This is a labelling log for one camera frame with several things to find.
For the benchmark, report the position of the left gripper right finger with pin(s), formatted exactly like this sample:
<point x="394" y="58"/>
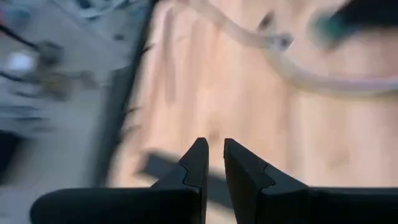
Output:
<point x="264" y="199"/>

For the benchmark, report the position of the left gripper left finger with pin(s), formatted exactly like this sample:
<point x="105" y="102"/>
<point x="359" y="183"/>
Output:
<point x="174" y="202"/>

